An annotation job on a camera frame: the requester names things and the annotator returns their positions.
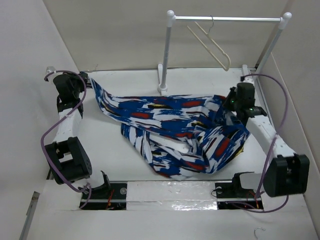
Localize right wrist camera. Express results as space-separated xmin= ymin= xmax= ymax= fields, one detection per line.
xmin=240 ymin=74 xmax=256 ymax=85

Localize blue white patterned trousers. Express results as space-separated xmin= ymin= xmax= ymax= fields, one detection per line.
xmin=91 ymin=80 xmax=250 ymax=180

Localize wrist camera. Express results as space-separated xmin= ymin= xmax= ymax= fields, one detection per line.
xmin=240 ymin=74 xmax=256 ymax=85
xmin=44 ymin=66 xmax=57 ymax=82

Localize white clothes rack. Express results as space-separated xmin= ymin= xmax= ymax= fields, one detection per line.
xmin=155 ymin=10 xmax=293 ymax=95

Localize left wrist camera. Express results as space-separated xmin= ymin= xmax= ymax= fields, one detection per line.
xmin=44 ymin=66 xmax=57 ymax=82

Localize metal hook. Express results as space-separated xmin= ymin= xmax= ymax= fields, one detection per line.
xmin=253 ymin=227 xmax=266 ymax=240

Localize beige plastic hanger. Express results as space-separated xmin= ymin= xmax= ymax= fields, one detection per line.
xmin=186 ymin=16 xmax=231 ymax=72

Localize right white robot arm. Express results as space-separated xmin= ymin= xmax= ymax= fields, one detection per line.
xmin=223 ymin=73 xmax=310 ymax=197

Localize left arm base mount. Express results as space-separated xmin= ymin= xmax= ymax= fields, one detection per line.
xmin=82 ymin=182 xmax=128 ymax=211

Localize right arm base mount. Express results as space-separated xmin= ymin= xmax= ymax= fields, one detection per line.
xmin=211 ymin=181 xmax=264 ymax=210

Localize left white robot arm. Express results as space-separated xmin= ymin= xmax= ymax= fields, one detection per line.
xmin=41 ymin=68 xmax=93 ymax=185

